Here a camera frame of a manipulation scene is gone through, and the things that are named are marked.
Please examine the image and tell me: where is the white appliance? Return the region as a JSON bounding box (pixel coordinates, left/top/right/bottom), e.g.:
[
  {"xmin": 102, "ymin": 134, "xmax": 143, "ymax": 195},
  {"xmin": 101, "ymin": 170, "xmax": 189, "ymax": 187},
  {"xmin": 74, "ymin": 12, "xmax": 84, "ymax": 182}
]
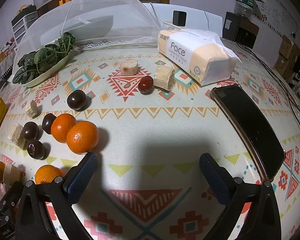
[{"xmin": 142, "ymin": 2, "xmax": 223, "ymax": 39}]

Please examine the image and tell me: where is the sugarcane piece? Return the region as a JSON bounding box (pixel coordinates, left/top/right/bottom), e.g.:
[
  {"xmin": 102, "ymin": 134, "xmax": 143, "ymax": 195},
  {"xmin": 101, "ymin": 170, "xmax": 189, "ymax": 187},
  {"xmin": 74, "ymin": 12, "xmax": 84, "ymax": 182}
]
[
  {"xmin": 154, "ymin": 65, "xmax": 175, "ymax": 90},
  {"xmin": 7, "ymin": 122, "xmax": 28, "ymax": 149},
  {"xmin": 25, "ymin": 100, "xmax": 39, "ymax": 118},
  {"xmin": 3, "ymin": 162, "xmax": 25, "ymax": 184}
]

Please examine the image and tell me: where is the dark purple plum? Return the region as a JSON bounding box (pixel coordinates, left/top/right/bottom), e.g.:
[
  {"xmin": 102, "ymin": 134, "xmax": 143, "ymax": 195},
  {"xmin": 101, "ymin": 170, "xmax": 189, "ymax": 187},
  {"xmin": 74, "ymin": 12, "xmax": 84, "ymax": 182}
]
[
  {"xmin": 26, "ymin": 140, "xmax": 46, "ymax": 160},
  {"xmin": 42, "ymin": 113, "xmax": 57, "ymax": 135},
  {"xmin": 23, "ymin": 121, "xmax": 39, "ymax": 141},
  {"xmin": 67, "ymin": 89, "xmax": 87, "ymax": 111}
]

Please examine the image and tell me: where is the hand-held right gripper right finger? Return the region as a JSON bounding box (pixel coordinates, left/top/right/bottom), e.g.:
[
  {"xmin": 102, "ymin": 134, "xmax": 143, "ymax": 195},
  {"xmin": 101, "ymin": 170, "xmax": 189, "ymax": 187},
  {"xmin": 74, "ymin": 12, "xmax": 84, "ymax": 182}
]
[{"xmin": 199, "ymin": 152, "xmax": 282, "ymax": 240}]

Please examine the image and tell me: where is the white mesh food cover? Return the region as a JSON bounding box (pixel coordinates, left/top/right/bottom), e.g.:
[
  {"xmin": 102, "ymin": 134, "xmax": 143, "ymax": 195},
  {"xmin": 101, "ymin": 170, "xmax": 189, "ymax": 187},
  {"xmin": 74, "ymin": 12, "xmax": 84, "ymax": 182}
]
[{"xmin": 12, "ymin": 0, "xmax": 163, "ymax": 80}]

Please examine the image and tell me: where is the plastic drawer unit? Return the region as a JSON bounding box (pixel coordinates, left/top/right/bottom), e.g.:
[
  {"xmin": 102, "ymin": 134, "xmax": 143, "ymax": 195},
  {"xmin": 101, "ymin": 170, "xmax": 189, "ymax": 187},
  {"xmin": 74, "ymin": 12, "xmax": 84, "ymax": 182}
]
[{"xmin": 11, "ymin": 5, "xmax": 39, "ymax": 45}]

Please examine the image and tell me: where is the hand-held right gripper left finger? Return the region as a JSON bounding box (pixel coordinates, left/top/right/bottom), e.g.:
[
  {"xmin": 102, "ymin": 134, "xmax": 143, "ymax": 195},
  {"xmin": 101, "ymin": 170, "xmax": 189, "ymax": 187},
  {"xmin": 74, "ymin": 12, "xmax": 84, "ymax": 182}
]
[{"xmin": 15, "ymin": 152, "xmax": 98, "ymax": 240}]

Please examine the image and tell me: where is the clear water bottle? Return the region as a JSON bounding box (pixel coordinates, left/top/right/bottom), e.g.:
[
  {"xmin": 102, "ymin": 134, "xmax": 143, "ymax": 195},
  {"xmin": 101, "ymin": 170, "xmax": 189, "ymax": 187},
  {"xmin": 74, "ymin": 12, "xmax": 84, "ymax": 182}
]
[{"xmin": 234, "ymin": 0, "xmax": 256, "ymax": 19}]

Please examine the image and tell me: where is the black box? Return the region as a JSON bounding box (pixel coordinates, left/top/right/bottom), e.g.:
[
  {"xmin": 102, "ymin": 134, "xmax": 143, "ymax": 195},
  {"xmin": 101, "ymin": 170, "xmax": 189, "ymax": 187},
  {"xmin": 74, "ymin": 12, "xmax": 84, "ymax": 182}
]
[{"xmin": 222, "ymin": 11, "xmax": 260, "ymax": 49}]

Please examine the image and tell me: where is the small black cube device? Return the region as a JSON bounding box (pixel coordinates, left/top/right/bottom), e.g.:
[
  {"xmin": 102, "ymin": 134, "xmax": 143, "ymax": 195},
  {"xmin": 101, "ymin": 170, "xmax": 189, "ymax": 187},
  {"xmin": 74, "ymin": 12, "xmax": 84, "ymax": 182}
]
[{"xmin": 172, "ymin": 10, "xmax": 186, "ymax": 27}]

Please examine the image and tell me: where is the peeled pale fruit chunk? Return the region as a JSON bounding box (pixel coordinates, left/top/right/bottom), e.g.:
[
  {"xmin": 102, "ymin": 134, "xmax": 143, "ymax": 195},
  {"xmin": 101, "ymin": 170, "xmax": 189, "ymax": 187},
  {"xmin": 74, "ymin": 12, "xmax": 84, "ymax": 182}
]
[{"xmin": 119, "ymin": 59, "xmax": 139, "ymax": 76}]

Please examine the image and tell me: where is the plate of green spinach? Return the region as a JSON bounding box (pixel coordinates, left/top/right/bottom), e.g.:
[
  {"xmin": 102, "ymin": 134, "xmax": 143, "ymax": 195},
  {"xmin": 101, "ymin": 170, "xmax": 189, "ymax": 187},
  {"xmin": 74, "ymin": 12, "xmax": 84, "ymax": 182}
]
[{"xmin": 12, "ymin": 32, "xmax": 76, "ymax": 85}]

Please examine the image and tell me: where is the wall poster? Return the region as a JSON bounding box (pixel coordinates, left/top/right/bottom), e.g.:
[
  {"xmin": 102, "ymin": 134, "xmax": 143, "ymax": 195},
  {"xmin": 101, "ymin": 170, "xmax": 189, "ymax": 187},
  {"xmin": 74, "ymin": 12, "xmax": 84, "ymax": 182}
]
[{"xmin": 250, "ymin": 0, "xmax": 299, "ymax": 34}]

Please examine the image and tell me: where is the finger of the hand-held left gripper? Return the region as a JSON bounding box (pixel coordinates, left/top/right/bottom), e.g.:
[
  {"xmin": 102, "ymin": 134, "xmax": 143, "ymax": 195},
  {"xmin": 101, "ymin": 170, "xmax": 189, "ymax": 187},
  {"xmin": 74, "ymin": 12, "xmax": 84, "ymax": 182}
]
[{"xmin": 0, "ymin": 181, "xmax": 24, "ymax": 208}]

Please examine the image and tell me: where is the black smartphone in case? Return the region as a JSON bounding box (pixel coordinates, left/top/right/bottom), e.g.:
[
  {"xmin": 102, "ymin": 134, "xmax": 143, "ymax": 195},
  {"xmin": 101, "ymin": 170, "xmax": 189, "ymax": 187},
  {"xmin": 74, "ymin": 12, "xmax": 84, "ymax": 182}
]
[{"xmin": 211, "ymin": 84, "xmax": 286, "ymax": 180}]

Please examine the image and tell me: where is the pale green oval plate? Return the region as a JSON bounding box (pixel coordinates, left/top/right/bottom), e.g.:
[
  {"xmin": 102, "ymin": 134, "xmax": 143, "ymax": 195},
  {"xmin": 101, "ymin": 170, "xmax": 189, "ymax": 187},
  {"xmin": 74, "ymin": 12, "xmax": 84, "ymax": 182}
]
[{"xmin": 22, "ymin": 54, "xmax": 70, "ymax": 88}]

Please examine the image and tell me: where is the patterned tablecloth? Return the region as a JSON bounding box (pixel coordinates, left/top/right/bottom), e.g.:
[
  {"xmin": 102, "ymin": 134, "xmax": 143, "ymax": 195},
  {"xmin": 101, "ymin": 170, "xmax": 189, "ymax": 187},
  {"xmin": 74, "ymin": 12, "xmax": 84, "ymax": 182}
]
[{"xmin": 0, "ymin": 36, "xmax": 300, "ymax": 240}]

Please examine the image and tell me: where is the stack of cardboard boxes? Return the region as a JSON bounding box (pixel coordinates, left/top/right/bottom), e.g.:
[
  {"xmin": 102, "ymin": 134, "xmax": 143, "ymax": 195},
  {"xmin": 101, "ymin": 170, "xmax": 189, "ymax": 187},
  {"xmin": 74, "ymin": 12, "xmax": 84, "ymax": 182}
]
[{"xmin": 274, "ymin": 34, "xmax": 300, "ymax": 85}]

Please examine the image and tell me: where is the red date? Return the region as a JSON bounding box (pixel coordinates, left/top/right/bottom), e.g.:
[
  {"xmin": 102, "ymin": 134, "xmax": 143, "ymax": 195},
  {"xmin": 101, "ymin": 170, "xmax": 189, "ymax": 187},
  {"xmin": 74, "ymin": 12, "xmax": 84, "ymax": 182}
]
[{"xmin": 137, "ymin": 75, "xmax": 154, "ymax": 95}]

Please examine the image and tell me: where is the black cable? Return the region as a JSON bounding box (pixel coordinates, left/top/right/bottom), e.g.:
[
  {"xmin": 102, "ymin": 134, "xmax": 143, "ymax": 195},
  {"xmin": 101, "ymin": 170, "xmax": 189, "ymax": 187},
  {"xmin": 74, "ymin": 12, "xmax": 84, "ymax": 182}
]
[{"xmin": 235, "ymin": 41, "xmax": 300, "ymax": 137}]

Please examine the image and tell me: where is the tissue paper pack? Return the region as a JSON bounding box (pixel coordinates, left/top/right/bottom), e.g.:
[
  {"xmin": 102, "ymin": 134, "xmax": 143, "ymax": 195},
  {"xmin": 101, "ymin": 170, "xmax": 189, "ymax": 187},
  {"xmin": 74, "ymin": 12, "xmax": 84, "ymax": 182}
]
[{"xmin": 157, "ymin": 28, "xmax": 243, "ymax": 87}]

